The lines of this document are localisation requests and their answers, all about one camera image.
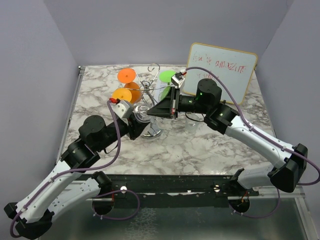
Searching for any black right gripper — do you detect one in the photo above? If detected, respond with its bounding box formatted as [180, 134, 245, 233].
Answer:
[147, 86, 210, 120]

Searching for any clear wine glass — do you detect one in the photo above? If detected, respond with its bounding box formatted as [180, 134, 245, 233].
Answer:
[133, 104, 151, 123]

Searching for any clear short tumbler glass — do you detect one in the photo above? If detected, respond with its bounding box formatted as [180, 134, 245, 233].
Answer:
[184, 112, 202, 135]

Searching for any green plastic wine glass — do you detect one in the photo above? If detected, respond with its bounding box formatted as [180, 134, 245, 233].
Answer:
[158, 70, 176, 99]

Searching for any light orange plastic wine glass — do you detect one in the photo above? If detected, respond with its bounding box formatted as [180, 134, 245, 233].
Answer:
[111, 88, 133, 102]

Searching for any dark orange plastic wine glass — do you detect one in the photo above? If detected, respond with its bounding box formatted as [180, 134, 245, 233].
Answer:
[117, 67, 142, 104]

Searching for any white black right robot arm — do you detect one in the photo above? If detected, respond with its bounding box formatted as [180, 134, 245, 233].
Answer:
[147, 78, 308, 196]

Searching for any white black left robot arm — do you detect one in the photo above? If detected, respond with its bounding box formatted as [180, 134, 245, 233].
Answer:
[4, 114, 150, 240]

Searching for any chrome wine glass rack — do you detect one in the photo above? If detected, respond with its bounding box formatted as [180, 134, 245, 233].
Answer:
[136, 63, 164, 140]

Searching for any yellow framed whiteboard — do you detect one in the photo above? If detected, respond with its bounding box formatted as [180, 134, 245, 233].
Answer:
[187, 42, 258, 105]

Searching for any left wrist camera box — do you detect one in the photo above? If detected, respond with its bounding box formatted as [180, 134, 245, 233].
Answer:
[109, 98, 134, 119]

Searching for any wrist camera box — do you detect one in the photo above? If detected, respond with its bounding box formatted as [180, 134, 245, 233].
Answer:
[109, 98, 134, 119]
[171, 69, 187, 89]

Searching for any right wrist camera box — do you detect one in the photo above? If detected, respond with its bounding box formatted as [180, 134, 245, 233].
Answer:
[171, 69, 187, 89]

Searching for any black mounting rail base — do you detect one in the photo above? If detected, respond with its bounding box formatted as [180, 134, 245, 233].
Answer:
[82, 173, 261, 208]

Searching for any aluminium frame rail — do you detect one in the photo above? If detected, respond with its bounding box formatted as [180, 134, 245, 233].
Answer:
[250, 187, 318, 240]

